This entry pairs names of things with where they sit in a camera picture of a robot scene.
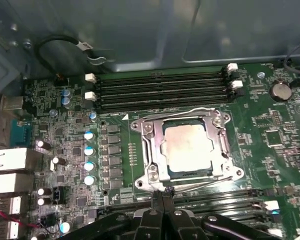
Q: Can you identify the silver CPU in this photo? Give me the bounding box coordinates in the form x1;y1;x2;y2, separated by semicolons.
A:
162;118;213;180

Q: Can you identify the black looped cable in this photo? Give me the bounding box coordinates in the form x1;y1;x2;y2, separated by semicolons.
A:
34;34;94;70

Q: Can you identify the black PC case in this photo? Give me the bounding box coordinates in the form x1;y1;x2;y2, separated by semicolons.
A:
0;0;300;121

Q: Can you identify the coin cell battery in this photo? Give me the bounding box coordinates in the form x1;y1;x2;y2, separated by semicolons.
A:
268;81;292;102

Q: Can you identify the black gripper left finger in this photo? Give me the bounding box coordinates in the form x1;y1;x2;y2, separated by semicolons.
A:
57;191;164;240

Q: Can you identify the thin wire locking lever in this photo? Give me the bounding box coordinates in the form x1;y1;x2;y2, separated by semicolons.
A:
168;173;237;193
139;106;222;123

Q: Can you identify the CPU socket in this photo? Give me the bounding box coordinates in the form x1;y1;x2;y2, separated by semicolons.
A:
131;107;245;193

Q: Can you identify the metal socket cover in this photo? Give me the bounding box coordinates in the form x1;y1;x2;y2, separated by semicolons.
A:
141;113;232;187

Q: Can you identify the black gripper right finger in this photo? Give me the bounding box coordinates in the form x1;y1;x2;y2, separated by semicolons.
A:
163;186;278;240

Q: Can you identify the green motherboard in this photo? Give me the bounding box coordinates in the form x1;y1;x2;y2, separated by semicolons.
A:
19;62;300;240

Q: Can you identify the silver rear port block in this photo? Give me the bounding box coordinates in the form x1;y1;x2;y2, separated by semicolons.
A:
0;147;28;173
0;196;23;216
0;172;29;195
0;221;21;240

